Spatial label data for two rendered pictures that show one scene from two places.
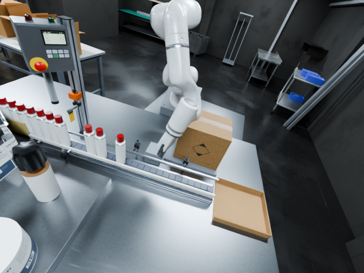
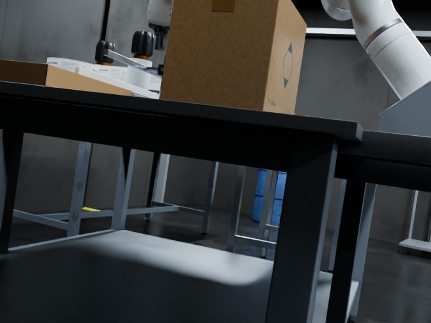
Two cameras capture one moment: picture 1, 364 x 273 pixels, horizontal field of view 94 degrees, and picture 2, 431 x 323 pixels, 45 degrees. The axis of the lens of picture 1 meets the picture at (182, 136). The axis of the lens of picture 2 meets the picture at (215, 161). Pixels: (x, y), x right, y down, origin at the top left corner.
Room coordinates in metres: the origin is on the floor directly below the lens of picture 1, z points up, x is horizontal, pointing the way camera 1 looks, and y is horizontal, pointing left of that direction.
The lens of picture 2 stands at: (1.24, -1.35, 0.77)
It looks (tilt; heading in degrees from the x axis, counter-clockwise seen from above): 1 degrees down; 107
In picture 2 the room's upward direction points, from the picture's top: 8 degrees clockwise
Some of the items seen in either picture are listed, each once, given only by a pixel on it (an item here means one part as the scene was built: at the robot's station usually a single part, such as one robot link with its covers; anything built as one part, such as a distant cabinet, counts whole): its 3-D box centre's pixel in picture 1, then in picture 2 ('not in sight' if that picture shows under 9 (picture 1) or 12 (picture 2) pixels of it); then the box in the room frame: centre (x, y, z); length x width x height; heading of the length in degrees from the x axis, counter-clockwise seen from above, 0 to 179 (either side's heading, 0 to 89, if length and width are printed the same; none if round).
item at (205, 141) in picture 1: (202, 137); (238, 61); (0.90, -0.14, 0.99); 0.30 x 0.24 x 0.27; 87
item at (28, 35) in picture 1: (46, 46); not in sight; (0.70, 0.67, 1.38); 0.17 x 0.10 x 0.19; 143
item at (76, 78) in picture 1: (78, 91); not in sight; (0.76, 0.60, 1.16); 0.04 x 0.04 x 0.67; 88
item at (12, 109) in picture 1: (18, 116); not in sight; (0.63, 0.89, 0.98); 0.05 x 0.05 x 0.20
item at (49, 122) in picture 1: (53, 128); not in sight; (0.62, 0.68, 0.98); 0.05 x 0.05 x 0.20
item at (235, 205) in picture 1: (240, 205); (40, 83); (0.57, -0.43, 0.85); 0.30 x 0.26 x 0.04; 88
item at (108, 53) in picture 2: (127, 150); (192, 88); (0.64, 0.28, 0.95); 1.07 x 0.01 x 0.01; 88
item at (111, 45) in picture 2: not in sight; (102, 73); (0.02, 0.76, 1.04); 0.09 x 0.09 x 0.29
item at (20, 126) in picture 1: (18, 127); not in sight; (0.59, 0.87, 0.94); 0.10 x 0.01 x 0.09; 88
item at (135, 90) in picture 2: (120, 165); (169, 101); (0.56, 0.28, 0.90); 1.07 x 0.01 x 0.02; 88
